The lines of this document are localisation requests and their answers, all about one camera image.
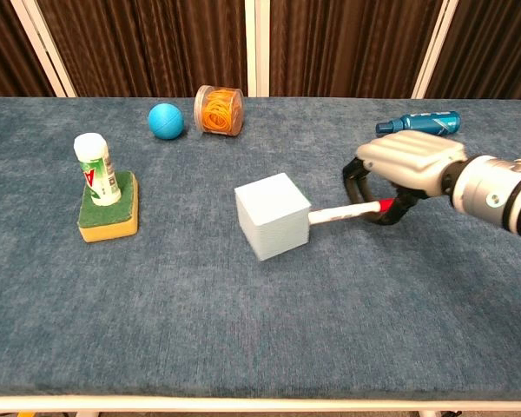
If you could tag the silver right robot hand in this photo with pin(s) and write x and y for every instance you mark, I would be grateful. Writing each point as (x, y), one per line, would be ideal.
(412, 158)

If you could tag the red and white marker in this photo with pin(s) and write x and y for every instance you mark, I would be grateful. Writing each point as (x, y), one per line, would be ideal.
(345, 212)

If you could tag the pale blue cube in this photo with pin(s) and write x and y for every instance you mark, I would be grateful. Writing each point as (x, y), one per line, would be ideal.
(272, 216)

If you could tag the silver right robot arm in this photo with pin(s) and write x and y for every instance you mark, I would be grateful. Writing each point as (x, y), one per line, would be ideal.
(499, 195)

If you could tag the teal spray bottle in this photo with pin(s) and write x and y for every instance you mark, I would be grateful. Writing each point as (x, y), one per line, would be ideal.
(425, 122)

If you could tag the clear jar of rubber bands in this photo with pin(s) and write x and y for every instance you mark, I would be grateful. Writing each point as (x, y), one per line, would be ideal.
(219, 110)

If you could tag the blue fabric table cover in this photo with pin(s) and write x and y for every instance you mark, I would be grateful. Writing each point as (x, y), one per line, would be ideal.
(260, 304)

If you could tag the blue ball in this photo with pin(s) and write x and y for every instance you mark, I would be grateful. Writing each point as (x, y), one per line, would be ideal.
(166, 121)

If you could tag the brown pleated curtain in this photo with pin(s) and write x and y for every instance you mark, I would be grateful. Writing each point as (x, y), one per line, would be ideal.
(156, 43)

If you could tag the yellow and green sponge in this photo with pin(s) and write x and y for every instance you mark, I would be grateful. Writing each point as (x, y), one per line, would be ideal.
(108, 217)

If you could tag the white and green glue stick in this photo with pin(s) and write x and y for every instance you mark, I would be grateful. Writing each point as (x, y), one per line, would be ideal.
(96, 171)

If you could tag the white screen frame post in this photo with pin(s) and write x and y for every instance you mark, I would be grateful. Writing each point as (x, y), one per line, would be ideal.
(43, 45)
(257, 48)
(434, 45)

